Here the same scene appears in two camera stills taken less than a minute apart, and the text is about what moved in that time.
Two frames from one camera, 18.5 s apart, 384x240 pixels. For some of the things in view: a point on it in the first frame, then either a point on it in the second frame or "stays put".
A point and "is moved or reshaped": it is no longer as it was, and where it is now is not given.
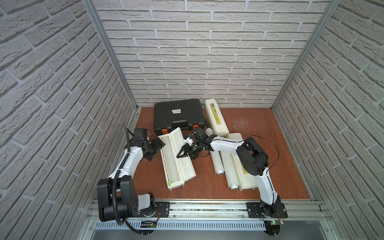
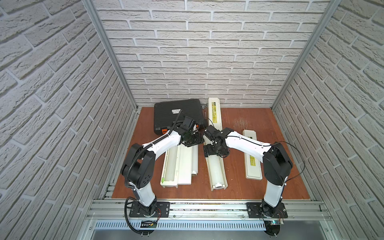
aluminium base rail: (310, 216) stays put
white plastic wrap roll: (230, 170) -> (216, 162)
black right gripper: (185, 152) -> (223, 152)
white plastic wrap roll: (215, 155) -> (195, 160)
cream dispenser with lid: (177, 170) stays put
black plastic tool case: (186, 114) stays put
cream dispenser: (246, 180) is moved or reshaped
